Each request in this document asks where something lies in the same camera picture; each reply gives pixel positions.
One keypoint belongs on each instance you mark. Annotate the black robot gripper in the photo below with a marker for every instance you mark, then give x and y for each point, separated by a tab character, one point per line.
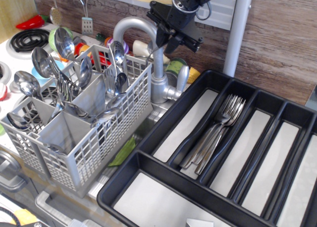
175	27

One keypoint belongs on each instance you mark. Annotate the silver metal fork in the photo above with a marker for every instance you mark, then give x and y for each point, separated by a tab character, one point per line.
151	51

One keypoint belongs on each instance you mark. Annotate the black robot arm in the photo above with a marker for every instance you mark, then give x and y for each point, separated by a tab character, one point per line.
189	5

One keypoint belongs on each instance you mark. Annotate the stack of forks in tray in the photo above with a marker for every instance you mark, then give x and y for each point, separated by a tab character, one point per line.
226	116

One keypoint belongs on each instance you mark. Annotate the black cutlery tray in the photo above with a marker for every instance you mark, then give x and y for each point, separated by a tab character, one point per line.
263	173

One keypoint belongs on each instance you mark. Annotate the grey plastic cutlery basket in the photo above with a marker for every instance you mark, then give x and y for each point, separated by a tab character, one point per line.
66	149

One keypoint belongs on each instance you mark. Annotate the yellow toy corn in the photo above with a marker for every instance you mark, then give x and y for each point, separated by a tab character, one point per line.
193	75

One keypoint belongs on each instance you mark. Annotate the spoon right compartment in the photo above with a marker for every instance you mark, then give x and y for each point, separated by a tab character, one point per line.
116	51

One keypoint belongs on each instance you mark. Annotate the silver kitchen faucet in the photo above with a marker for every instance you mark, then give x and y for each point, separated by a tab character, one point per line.
161	91

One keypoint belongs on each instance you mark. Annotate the hanging toy spatula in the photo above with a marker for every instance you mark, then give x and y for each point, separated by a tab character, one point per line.
87	22

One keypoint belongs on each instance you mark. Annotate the spoon in middle compartment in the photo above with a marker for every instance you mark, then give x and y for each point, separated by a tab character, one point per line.
85	73

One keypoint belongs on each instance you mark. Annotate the white metal pole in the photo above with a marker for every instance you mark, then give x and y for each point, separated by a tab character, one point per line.
238	26

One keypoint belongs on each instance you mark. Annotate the large spoon top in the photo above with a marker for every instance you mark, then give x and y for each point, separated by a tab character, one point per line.
64	45

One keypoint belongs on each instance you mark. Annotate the large spoon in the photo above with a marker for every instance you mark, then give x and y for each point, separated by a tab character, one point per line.
44	63
28	84
64	45

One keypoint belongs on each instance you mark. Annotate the green toy leaf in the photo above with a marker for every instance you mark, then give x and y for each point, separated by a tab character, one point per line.
123	153

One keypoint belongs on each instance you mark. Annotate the hanging toy strainer spoon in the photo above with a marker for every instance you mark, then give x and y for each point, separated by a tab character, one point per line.
55	14

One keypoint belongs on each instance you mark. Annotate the green toy bowl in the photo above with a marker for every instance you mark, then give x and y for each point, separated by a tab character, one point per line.
52	36

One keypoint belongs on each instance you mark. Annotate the large spoon left upper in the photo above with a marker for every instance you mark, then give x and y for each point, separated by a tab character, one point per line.
44	63

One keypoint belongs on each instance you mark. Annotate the red toy chili pepper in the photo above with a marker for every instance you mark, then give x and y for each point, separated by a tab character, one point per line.
33	23

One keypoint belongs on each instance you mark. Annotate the black coil stove burner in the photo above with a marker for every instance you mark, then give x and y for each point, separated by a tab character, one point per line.
27	40

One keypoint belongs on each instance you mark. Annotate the spoon front left corner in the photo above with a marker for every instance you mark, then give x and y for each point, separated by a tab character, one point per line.
19	122

